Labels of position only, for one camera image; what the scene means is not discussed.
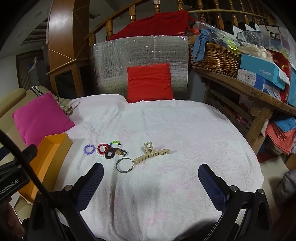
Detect purple bead bracelet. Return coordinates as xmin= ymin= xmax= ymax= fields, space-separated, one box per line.
xmin=83 ymin=143 xmax=96 ymax=156

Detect black hair scrunchie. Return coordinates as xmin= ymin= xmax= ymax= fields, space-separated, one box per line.
xmin=104 ymin=147 xmax=116 ymax=160

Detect red bead bracelet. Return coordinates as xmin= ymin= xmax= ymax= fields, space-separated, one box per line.
xmin=96 ymin=143 xmax=112 ymax=154

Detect metal bangle bracelet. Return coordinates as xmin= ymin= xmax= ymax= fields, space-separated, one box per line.
xmin=115 ymin=157 xmax=135 ymax=173

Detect multicolour bead bracelet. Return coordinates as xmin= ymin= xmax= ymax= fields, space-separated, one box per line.
xmin=108 ymin=139 xmax=123 ymax=149

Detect beige hair claw clip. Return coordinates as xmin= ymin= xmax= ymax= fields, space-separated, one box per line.
xmin=132 ymin=142 xmax=170 ymax=165

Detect metal wrist watch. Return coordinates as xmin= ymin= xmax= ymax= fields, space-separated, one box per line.
xmin=115 ymin=148 xmax=127 ymax=157

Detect person's left hand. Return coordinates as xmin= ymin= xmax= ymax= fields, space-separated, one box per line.
xmin=4 ymin=196 xmax=25 ymax=238

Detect orange cardboard box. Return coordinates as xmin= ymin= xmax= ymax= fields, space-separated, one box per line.
xmin=30 ymin=133 xmax=72 ymax=192

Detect magenta pillow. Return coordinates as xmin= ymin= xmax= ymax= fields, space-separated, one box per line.
xmin=11 ymin=92 xmax=75 ymax=146

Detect beige leather headboard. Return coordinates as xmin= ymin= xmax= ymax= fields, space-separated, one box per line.
xmin=0 ymin=86 xmax=50 ymax=149

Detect folded pink cloths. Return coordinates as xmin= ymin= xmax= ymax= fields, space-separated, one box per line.
xmin=265 ymin=118 xmax=295 ymax=155

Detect patterned beige cloth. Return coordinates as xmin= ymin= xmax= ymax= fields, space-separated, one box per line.
xmin=56 ymin=97 xmax=80 ymax=116

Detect wooden side table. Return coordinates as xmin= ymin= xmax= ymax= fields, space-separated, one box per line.
xmin=192 ymin=68 xmax=295 ymax=154

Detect patterned white blue box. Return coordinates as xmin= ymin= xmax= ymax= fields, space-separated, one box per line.
xmin=237 ymin=68 xmax=265 ymax=91

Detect blue fashion box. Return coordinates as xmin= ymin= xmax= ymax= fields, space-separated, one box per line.
xmin=240 ymin=54 xmax=290 ymax=90

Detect small red pillow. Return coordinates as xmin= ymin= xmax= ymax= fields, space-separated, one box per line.
xmin=126 ymin=63 xmax=174 ymax=103

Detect wooden cabinet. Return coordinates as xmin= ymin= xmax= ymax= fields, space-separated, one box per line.
xmin=47 ymin=0 xmax=96 ymax=99

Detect wicker basket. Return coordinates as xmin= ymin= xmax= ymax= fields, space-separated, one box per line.
xmin=189 ymin=43 xmax=241 ymax=77

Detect silver foil insulation panel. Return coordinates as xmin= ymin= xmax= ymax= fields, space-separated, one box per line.
xmin=91 ymin=36 xmax=189 ymax=99

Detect blue cloth in basket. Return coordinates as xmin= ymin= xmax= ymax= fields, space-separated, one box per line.
xmin=192 ymin=29 xmax=216 ymax=62

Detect large red cushion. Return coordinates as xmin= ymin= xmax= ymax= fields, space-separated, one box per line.
xmin=108 ymin=11 xmax=195 ymax=41

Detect wooden stair railing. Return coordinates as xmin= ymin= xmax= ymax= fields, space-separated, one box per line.
xmin=85 ymin=1 xmax=278 ymax=46

